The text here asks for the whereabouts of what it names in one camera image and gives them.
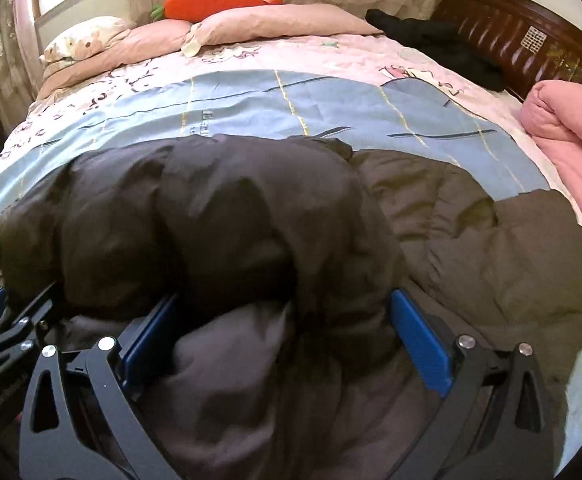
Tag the dark brown padded jacket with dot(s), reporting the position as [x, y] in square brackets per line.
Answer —
[251, 220]

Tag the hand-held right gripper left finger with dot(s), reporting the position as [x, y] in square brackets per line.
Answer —
[143, 342]

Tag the orange carrot plush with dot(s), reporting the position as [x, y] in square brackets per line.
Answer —
[216, 2]

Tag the cream printed pillow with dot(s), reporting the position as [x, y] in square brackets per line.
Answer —
[83, 35]

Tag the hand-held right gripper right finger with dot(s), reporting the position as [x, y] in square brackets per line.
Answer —
[421, 345]

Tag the printed pink and blue bedsheet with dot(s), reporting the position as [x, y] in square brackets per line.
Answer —
[321, 100]

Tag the dark wooden headboard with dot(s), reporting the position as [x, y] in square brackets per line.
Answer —
[516, 35]

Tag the pink pillow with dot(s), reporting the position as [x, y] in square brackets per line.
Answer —
[121, 52]
[281, 22]

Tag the pink folded blanket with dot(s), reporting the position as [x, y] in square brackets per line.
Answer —
[566, 135]

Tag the black clothes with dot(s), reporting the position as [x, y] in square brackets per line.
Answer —
[436, 42]

